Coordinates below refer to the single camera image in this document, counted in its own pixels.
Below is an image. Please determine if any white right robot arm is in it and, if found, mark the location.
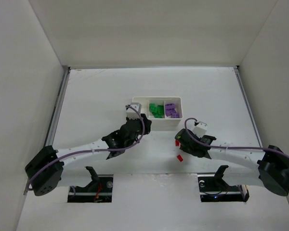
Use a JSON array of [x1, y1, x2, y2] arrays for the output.
[[175, 128, 289, 196]]

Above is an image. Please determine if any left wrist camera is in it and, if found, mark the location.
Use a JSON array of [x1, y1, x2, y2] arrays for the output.
[[126, 103, 142, 119]]

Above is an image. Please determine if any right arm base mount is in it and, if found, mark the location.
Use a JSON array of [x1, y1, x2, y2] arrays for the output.
[[197, 165, 250, 203]]

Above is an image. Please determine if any green two-stud lego brick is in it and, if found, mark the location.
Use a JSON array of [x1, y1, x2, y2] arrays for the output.
[[150, 107, 160, 117]]

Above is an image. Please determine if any white divided plastic container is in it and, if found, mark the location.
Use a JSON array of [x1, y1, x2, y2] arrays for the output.
[[132, 96, 183, 130]]

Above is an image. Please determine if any large purple arch lego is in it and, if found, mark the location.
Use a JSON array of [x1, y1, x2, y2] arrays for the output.
[[164, 103, 176, 116]]

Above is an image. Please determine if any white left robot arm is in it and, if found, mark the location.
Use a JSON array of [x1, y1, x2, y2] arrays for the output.
[[25, 114, 152, 196]]

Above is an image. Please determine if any green square lego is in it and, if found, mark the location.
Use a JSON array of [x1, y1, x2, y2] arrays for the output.
[[149, 103, 157, 113], [157, 105, 164, 114]]

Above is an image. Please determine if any long green lego plate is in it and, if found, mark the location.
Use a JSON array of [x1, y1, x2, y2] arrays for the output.
[[153, 113, 164, 118]]

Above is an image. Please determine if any small purple curved lego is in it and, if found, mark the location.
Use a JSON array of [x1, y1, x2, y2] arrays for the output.
[[171, 112, 180, 118]]

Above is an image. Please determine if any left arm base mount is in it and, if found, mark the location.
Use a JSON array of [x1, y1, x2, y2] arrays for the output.
[[67, 167, 114, 203]]

